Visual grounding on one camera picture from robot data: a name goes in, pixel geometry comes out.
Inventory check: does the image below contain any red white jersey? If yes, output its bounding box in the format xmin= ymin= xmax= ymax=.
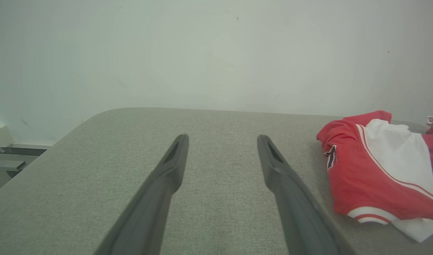
xmin=316 ymin=110 xmax=433 ymax=243

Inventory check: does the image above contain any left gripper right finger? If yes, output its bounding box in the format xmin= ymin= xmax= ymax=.
xmin=257 ymin=135 xmax=358 ymax=255

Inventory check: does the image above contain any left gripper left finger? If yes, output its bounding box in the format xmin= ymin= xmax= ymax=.
xmin=94 ymin=134 xmax=189 ymax=255

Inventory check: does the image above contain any white wall baseboard ledge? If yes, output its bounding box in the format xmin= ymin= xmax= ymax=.
xmin=0 ymin=141 xmax=56 ymax=156

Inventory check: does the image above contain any small white box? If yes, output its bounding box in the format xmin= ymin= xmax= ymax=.
xmin=0 ymin=125 xmax=17 ymax=148

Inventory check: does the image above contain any grey metal bar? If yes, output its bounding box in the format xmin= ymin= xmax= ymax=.
xmin=0 ymin=159 xmax=27 ymax=178

